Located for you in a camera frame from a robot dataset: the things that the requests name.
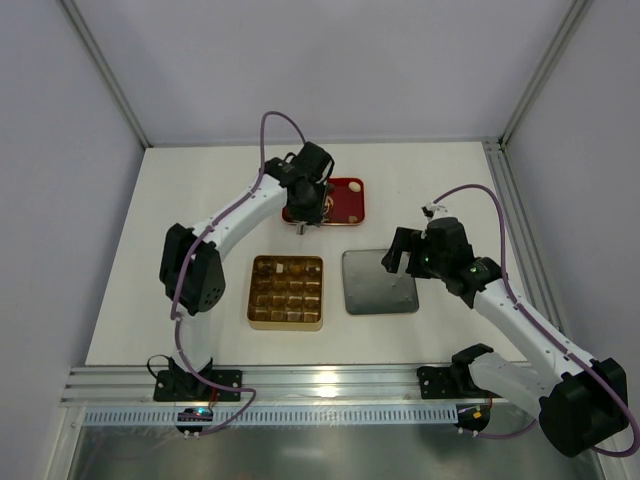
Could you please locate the silver tin lid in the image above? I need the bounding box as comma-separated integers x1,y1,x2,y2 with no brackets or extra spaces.
341,249,419,316

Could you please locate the gold chocolate tin box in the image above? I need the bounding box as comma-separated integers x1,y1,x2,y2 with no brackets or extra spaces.
247,255,324,332

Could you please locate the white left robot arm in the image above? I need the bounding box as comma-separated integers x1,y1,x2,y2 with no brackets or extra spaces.
156,141,335,400

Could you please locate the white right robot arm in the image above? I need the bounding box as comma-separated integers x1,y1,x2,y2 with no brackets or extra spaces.
381,204,632,457

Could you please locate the red chocolate tray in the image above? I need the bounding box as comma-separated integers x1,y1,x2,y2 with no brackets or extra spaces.
281,177,365,226

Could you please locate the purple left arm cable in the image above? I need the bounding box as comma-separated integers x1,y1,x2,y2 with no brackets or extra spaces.
144,110,307,437

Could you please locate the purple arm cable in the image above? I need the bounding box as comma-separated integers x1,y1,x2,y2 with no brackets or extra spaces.
144,110,307,437
432,183,640,457

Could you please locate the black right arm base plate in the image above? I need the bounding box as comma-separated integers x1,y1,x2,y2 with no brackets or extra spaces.
416,364,485,400

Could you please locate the slotted cable duct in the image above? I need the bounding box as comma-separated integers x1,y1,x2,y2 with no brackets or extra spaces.
83,404,458,427

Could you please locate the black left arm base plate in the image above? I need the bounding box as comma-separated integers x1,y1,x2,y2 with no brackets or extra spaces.
152,369,243,402

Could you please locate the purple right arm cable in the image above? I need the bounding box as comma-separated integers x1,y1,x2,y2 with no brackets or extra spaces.
432,183,640,457

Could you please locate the aluminium frame post right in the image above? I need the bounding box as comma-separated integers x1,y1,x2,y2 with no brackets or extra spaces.
499,0,593,150

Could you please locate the aluminium frame post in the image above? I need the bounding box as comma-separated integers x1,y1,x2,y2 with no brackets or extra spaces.
499,0,593,150
57,0,152,150

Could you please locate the aluminium frame post left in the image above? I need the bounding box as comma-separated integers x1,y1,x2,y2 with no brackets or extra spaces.
57,0,152,150

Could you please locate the aluminium front rail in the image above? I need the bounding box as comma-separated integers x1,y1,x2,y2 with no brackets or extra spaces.
61,364,420,405

